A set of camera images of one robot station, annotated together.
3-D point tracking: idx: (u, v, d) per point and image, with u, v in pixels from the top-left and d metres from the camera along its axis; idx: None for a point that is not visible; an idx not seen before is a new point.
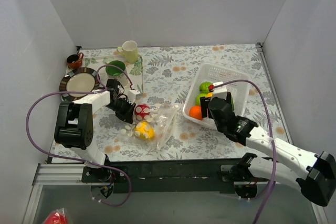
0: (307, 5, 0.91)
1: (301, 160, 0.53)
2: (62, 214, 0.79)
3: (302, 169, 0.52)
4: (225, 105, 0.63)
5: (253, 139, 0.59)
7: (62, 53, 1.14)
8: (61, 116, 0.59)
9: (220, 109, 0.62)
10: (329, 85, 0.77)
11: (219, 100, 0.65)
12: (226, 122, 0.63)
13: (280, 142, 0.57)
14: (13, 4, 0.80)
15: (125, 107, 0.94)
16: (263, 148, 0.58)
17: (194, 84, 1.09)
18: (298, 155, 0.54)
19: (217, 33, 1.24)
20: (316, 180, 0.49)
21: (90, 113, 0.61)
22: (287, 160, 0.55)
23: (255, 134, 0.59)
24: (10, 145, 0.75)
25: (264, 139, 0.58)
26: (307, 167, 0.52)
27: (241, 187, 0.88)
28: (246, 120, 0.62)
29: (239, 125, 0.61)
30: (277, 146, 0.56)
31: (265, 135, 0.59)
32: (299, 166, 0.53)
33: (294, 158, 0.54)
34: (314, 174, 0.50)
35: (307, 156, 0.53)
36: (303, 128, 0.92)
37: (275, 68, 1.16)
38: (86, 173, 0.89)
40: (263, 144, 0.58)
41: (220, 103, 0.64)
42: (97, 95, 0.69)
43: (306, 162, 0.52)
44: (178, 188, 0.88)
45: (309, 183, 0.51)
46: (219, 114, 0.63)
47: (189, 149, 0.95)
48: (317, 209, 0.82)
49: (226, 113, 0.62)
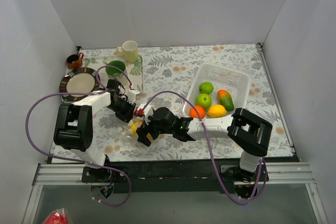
0: (307, 4, 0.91)
1: (222, 124, 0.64)
2: (62, 214, 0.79)
3: (224, 130, 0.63)
4: (167, 113, 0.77)
5: (191, 130, 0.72)
7: (62, 53, 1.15)
8: (61, 118, 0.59)
9: (164, 117, 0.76)
10: (329, 85, 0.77)
11: (160, 109, 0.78)
12: (172, 127, 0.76)
13: (208, 121, 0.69)
14: (13, 4, 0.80)
15: (126, 108, 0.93)
16: (200, 132, 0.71)
17: (194, 84, 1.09)
18: (221, 121, 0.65)
19: (217, 33, 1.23)
20: (236, 134, 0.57)
21: (90, 115, 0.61)
22: (215, 129, 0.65)
23: (192, 126, 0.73)
24: (9, 145, 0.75)
25: (198, 125, 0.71)
26: (226, 127, 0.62)
27: (241, 187, 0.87)
28: (186, 120, 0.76)
29: (181, 126, 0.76)
30: (207, 124, 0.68)
31: (198, 121, 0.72)
32: (223, 129, 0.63)
33: (218, 126, 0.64)
34: (234, 130, 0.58)
35: (226, 118, 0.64)
36: (303, 128, 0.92)
37: (275, 68, 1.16)
38: (86, 173, 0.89)
40: (199, 129, 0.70)
41: (164, 112, 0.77)
42: (97, 96, 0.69)
43: (225, 124, 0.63)
44: (178, 188, 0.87)
45: (239, 141, 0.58)
46: (163, 121, 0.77)
47: (189, 149, 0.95)
48: (317, 209, 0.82)
49: (169, 118, 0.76)
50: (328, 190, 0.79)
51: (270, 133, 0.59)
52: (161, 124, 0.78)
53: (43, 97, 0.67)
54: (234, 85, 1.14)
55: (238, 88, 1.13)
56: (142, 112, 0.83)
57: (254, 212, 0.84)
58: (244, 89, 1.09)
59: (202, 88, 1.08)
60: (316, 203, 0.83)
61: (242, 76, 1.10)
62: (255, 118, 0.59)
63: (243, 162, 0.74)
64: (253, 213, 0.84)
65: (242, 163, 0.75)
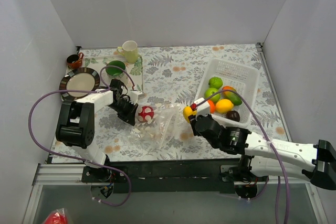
0: (307, 5, 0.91)
1: (304, 155, 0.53)
2: (62, 214, 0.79)
3: (308, 163, 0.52)
4: (211, 121, 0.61)
5: (252, 148, 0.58)
7: (61, 53, 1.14)
8: (63, 115, 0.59)
9: (209, 128, 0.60)
10: (329, 85, 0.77)
11: (203, 119, 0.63)
12: (219, 138, 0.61)
13: (279, 144, 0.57)
14: (13, 4, 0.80)
15: (128, 108, 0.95)
16: (263, 153, 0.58)
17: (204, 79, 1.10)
18: (300, 150, 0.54)
19: (217, 33, 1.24)
20: (325, 172, 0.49)
21: (92, 113, 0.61)
22: (291, 158, 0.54)
23: (252, 141, 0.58)
24: (9, 144, 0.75)
25: (262, 144, 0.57)
26: (312, 160, 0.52)
27: (241, 187, 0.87)
28: (238, 130, 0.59)
29: (232, 137, 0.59)
30: (277, 148, 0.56)
31: (262, 139, 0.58)
32: (305, 161, 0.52)
33: (296, 155, 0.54)
34: (321, 166, 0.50)
35: (308, 149, 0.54)
36: (303, 128, 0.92)
37: (275, 68, 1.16)
38: (86, 173, 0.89)
40: (263, 150, 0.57)
41: (207, 121, 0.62)
42: (100, 95, 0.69)
43: (309, 156, 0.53)
44: (178, 188, 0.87)
45: (319, 176, 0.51)
46: (208, 134, 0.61)
47: (189, 149, 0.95)
48: (317, 209, 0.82)
49: (215, 129, 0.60)
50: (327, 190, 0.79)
51: None
52: (205, 136, 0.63)
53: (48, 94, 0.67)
54: (243, 80, 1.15)
55: (247, 83, 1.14)
56: (195, 107, 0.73)
57: (254, 212, 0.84)
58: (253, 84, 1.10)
59: (212, 81, 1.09)
60: (316, 203, 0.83)
61: (251, 71, 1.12)
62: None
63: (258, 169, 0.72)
64: (253, 213, 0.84)
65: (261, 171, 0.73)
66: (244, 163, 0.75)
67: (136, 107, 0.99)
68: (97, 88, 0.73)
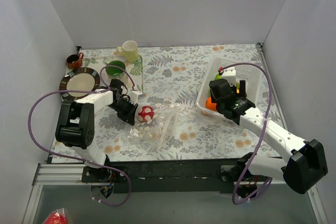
0: (307, 4, 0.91)
1: (288, 142, 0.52)
2: (62, 214, 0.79)
3: (287, 150, 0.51)
4: (224, 82, 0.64)
5: (247, 117, 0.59)
7: (61, 53, 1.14)
8: (62, 115, 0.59)
9: (218, 86, 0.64)
10: (329, 85, 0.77)
11: (218, 78, 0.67)
12: (223, 99, 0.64)
13: (273, 125, 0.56)
14: (13, 4, 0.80)
15: (128, 108, 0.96)
16: (254, 128, 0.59)
17: (208, 75, 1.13)
18: (287, 137, 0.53)
19: (217, 33, 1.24)
20: (296, 162, 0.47)
21: (92, 113, 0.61)
22: (276, 141, 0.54)
23: (251, 113, 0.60)
24: (9, 144, 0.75)
25: (258, 119, 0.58)
26: (292, 149, 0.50)
27: (241, 187, 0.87)
28: (244, 100, 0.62)
29: (236, 103, 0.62)
30: (269, 127, 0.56)
31: (261, 116, 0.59)
32: (285, 148, 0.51)
33: (281, 140, 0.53)
34: (296, 156, 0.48)
35: (296, 140, 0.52)
36: (303, 128, 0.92)
37: (275, 68, 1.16)
38: (86, 173, 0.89)
40: (255, 124, 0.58)
41: (221, 82, 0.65)
42: (100, 95, 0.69)
43: (293, 145, 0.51)
44: (177, 188, 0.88)
45: (289, 166, 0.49)
46: (216, 91, 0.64)
47: (189, 149, 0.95)
48: (317, 209, 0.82)
49: (224, 89, 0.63)
50: (328, 190, 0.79)
51: (319, 178, 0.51)
52: (213, 94, 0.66)
53: (46, 95, 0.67)
54: (246, 78, 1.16)
55: (249, 81, 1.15)
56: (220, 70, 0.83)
57: (254, 212, 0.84)
58: (255, 83, 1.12)
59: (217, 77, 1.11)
60: (316, 203, 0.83)
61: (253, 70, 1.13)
62: (322, 160, 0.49)
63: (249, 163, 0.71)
64: (253, 213, 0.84)
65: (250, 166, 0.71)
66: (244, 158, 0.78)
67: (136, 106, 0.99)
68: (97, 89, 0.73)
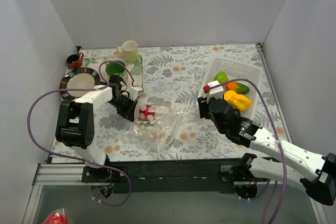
0: (307, 4, 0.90)
1: (310, 163, 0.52)
2: (62, 214, 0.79)
3: (311, 172, 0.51)
4: (226, 106, 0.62)
5: (259, 142, 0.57)
7: (62, 53, 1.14)
8: (62, 115, 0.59)
9: (222, 112, 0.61)
10: (329, 86, 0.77)
11: (217, 101, 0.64)
12: (228, 124, 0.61)
13: (286, 146, 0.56)
14: (13, 4, 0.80)
15: (127, 104, 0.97)
16: (268, 151, 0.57)
17: (209, 73, 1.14)
18: (306, 157, 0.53)
19: (217, 33, 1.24)
20: (326, 184, 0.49)
21: (91, 113, 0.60)
22: (296, 163, 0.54)
23: (261, 136, 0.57)
24: (9, 144, 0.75)
25: (271, 141, 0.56)
26: (316, 170, 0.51)
27: (241, 187, 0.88)
28: (249, 121, 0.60)
29: (242, 127, 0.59)
30: (285, 149, 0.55)
31: (271, 137, 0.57)
32: (308, 169, 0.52)
33: (302, 161, 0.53)
34: (323, 177, 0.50)
35: (315, 158, 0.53)
36: (303, 128, 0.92)
37: (275, 68, 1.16)
38: (86, 173, 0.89)
40: (270, 147, 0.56)
41: (222, 105, 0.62)
42: (99, 92, 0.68)
43: (315, 164, 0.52)
44: (177, 188, 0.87)
45: (318, 187, 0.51)
46: (220, 116, 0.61)
47: (189, 149, 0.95)
48: (317, 209, 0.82)
49: (228, 114, 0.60)
50: None
51: None
52: (215, 118, 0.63)
53: (45, 94, 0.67)
54: (246, 78, 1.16)
55: (249, 81, 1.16)
56: (207, 88, 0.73)
57: (254, 212, 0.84)
58: (256, 82, 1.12)
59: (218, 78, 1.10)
60: (316, 204, 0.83)
61: (253, 69, 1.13)
62: None
63: (256, 170, 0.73)
64: (253, 213, 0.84)
65: (255, 172, 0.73)
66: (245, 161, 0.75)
67: (135, 103, 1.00)
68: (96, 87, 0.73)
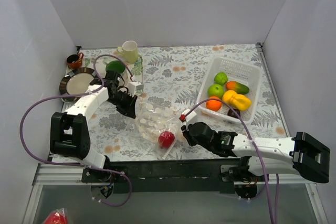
0: (307, 4, 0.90)
1: (282, 148, 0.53)
2: (62, 214, 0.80)
3: (286, 156, 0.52)
4: (204, 127, 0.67)
5: (238, 148, 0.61)
7: (61, 53, 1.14)
8: (53, 129, 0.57)
9: (201, 133, 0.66)
10: (329, 86, 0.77)
11: (196, 124, 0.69)
12: (211, 142, 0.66)
13: (260, 140, 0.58)
14: (13, 4, 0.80)
15: (126, 100, 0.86)
16: (249, 152, 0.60)
17: (209, 73, 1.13)
18: (279, 144, 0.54)
19: (216, 33, 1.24)
20: (303, 162, 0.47)
21: (84, 124, 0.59)
22: (272, 153, 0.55)
23: (238, 143, 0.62)
24: (9, 144, 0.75)
25: (247, 144, 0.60)
26: (290, 152, 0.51)
27: (241, 187, 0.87)
28: (227, 134, 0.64)
29: (222, 141, 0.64)
30: (259, 145, 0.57)
31: (247, 139, 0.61)
32: (283, 155, 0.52)
33: (276, 149, 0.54)
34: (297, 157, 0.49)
35: (286, 141, 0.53)
36: (303, 128, 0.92)
37: (275, 68, 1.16)
38: (86, 173, 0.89)
40: (248, 149, 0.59)
41: (200, 127, 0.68)
42: (93, 96, 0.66)
43: (287, 148, 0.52)
44: (178, 188, 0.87)
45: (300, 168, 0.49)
46: (201, 138, 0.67)
47: (189, 149, 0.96)
48: (317, 209, 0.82)
49: (207, 134, 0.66)
50: (328, 190, 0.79)
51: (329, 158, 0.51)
52: (199, 141, 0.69)
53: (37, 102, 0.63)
54: (246, 78, 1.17)
55: (249, 80, 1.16)
56: (183, 117, 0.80)
57: (254, 212, 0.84)
58: (256, 82, 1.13)
59: (218, 78, 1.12)
60: (316, 204, 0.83)
61: (253, 69, 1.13)
62: (317, 144, 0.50)
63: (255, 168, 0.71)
64: (253, 213, 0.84)
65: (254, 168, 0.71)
66: (244, 163, 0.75)
67: (134, 99, 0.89)
68: (91, 88, 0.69)
